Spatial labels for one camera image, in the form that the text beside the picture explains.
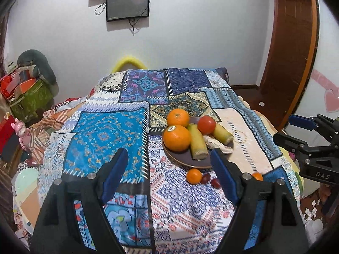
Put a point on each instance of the small black monitor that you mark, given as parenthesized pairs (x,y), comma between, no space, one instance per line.
(127,6)

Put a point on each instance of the pink toy figure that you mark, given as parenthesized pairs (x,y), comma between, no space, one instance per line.
(22,135)

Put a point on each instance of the large orange with sticker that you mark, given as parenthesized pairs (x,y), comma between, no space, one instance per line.
(177,139)

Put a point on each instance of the brown wooden door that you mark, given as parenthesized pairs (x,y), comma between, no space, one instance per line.
(288,45)

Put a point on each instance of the red date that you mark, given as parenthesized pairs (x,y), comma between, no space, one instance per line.
(205,179)
(215,183)

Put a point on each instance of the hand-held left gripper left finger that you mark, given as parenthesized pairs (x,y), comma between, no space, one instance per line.
(115,176)

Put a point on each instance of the patchwork patterned blanket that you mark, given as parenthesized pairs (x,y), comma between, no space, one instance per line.
(106,127)

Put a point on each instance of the small tangerine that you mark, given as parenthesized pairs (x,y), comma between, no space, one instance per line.
(257,176)
(194,176)

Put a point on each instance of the pile of red boxes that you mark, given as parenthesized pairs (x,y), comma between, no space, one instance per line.
(10,84)

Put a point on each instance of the large plain orange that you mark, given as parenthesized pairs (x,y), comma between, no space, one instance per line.
(178,117)

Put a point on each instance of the red flat box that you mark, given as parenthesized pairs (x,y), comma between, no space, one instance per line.
(6,137)

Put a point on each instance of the pale green round bowl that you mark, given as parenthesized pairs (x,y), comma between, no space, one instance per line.
(26,182)

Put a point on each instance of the orange striped bedding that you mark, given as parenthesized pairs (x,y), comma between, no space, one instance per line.
(53,119)

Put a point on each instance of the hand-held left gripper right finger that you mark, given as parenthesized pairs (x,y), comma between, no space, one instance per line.
(223,176)

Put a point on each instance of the purple plate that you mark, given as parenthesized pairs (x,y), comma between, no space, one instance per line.
(182,160)

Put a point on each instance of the yellow bedsheet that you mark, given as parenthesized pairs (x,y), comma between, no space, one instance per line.
(287,154)

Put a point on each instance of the red tomato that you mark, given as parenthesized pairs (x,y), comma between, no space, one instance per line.
(206,125)

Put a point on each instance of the corn cob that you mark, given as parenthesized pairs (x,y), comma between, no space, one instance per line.
(198,143)
(223,135)

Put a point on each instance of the garlic bulb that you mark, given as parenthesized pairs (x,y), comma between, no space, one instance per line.
(217,145)

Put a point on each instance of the green storage bag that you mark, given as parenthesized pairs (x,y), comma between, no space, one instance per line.
(34,98)

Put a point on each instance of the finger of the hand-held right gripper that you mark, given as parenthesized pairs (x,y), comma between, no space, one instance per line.
(300,122)
(286,139)

